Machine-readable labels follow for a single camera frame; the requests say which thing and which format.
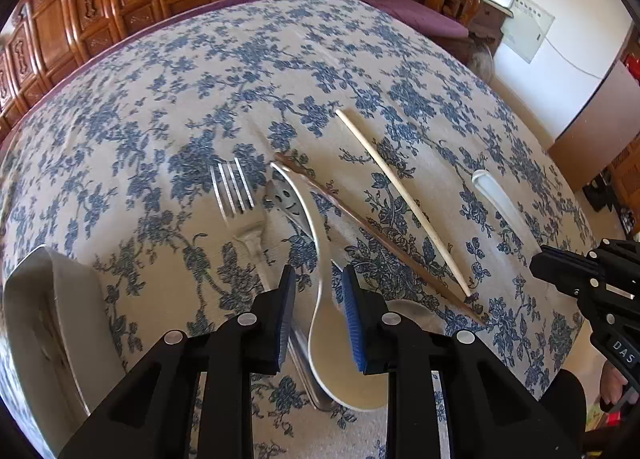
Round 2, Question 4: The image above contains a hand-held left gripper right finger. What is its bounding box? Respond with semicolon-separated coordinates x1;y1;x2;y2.
342;264;581;459

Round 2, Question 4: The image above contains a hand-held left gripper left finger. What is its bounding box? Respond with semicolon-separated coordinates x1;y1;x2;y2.
57;264;296;459

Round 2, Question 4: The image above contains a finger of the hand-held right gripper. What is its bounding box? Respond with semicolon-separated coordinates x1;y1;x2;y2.
587;238;640;286
529;245;602;297

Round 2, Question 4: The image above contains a brown chopstick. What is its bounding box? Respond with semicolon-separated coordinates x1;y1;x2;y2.
274;152;490;326

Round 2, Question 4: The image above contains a smiley-face metal spoon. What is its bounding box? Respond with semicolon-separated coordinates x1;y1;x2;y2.
263;179;322;262

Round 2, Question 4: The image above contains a metal fork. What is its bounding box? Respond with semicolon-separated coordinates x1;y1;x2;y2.
210;159;335;413

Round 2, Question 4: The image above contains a white chopstick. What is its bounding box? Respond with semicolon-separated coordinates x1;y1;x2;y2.
335;109;474;297

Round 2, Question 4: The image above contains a rectangular metal box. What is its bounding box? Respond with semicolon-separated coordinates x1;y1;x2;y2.
2;244;119;420

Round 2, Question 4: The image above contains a person's right hand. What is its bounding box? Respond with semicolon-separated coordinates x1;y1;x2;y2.
599;364;633;405

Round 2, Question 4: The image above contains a brown wooden board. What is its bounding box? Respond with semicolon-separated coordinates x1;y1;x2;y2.
549;59;637;193

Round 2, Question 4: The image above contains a grey fluffy duster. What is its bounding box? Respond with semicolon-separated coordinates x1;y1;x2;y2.
466;36;497;81

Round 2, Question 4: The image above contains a blue floral tablecloth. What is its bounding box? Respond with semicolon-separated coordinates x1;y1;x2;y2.
0;0;599;459

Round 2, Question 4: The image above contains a purple armchair cushion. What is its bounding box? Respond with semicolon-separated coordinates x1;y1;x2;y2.
354;0;472;38

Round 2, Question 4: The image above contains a white cable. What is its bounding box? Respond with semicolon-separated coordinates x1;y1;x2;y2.
544;36;610;79

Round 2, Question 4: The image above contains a white wall panel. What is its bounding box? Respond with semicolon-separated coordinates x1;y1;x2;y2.
501;0;557;65

